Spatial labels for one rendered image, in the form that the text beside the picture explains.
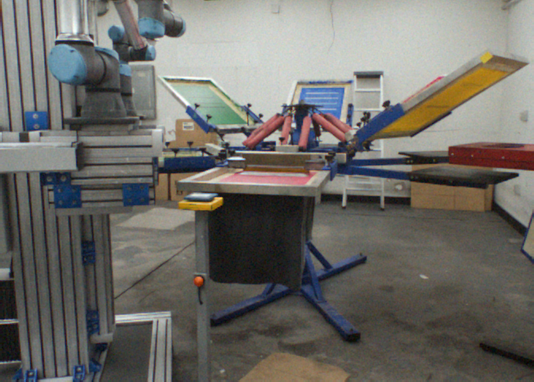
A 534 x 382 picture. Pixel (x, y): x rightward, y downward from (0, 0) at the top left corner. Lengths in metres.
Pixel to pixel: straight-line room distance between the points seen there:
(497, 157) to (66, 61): 1.86
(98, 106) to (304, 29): 5.21
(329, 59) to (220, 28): 1.59
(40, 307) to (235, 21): 5.45
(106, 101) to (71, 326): 0.92
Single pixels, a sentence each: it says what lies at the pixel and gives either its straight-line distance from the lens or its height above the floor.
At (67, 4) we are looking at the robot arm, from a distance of 1.62.
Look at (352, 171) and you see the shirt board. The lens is 3.03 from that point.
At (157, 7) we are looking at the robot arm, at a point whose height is 1.58.
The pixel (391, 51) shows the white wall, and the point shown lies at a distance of 6.56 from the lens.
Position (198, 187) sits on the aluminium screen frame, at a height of 0.97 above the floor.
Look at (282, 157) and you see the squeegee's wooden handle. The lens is 2.43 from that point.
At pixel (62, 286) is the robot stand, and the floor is 0.61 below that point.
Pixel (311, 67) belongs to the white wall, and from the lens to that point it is 6.60.
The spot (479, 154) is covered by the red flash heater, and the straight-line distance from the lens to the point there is 2.46.
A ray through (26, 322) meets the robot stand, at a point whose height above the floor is 0.47.
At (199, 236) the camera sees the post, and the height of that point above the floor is 0.82.
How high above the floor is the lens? 1.29
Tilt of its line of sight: 9 degrees down
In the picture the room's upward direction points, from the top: straight up
